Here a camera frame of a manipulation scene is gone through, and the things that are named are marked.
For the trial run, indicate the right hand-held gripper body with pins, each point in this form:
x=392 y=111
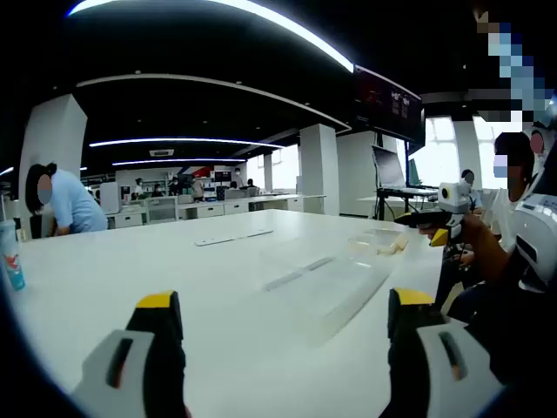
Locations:
x=454 y=200

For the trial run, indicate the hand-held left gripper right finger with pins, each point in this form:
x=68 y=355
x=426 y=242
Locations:
x=435 y=374

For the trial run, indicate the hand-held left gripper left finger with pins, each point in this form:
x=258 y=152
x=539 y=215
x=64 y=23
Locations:
x=130 y=374

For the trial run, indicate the clear lid with cream latches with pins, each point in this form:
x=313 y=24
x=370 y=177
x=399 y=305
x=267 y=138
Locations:
x=378 y=241

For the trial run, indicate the clear plastic storage box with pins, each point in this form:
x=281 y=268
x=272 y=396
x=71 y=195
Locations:
x=339 y=305

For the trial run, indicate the white chest device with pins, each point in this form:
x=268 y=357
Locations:
x=528 y=226

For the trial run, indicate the person's black shirt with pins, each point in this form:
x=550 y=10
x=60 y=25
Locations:
x=513 y=326

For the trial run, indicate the white square pillar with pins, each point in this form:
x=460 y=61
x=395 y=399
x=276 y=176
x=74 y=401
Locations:
x=320 y=170

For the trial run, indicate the dark hanging display screen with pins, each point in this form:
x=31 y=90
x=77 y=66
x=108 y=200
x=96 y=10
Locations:
x=383 y=104

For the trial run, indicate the blue drink bottle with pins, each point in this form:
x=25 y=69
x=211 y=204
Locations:
x=13 y=265

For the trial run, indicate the row of white cabinets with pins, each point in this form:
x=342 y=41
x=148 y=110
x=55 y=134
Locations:
x=209 y=210

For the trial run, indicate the group of distant people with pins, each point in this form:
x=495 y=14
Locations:
x=198 y=188

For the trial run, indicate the curved ceiling light strip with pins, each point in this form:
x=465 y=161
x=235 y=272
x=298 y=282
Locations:
x=261 y=13

